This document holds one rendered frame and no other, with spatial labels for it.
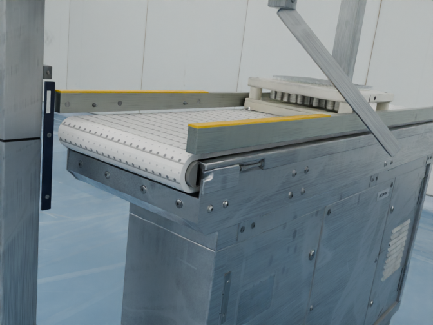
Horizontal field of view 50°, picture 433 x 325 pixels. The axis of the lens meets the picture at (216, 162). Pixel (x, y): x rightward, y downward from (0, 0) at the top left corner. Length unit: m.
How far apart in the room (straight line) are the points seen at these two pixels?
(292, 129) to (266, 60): 3.64
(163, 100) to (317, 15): 3.39
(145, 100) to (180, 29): 4.04
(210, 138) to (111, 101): 0.28
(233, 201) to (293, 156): 0.15
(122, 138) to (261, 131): 0.19
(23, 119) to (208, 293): 0.37
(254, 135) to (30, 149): 0.33
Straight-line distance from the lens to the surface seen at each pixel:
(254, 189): 0.67
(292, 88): 0.99
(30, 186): 0.76
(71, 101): 0.75
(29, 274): 0.82
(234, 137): 0.59
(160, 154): 0.58
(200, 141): 0.54
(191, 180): 0.56
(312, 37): 0.69
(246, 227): 0.76
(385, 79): 3.99
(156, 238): 0.79
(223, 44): 4.57
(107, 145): 0.65
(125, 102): 0.81
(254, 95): 1.05
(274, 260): 0.90
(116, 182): 0.69
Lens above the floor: 1.01
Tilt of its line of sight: 14 degrees down
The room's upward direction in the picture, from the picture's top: 7 degrees clockwise
